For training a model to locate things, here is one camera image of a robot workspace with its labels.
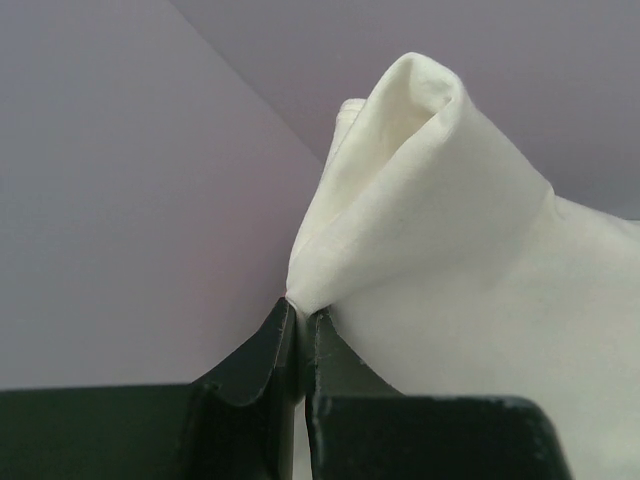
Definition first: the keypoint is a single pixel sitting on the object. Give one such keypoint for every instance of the white printed t shirt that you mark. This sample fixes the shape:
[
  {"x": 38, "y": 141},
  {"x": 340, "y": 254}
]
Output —
[{"x": 451, "y": 267}]

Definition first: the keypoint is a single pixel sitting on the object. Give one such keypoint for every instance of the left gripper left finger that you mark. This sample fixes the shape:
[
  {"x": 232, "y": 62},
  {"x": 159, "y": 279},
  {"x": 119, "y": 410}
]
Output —
[{"x": 234, "y": 422}]

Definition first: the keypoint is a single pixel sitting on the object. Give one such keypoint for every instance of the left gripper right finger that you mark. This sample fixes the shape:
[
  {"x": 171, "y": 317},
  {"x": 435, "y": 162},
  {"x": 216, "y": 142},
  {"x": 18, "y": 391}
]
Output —
[{"x": 360, "y": 427}]

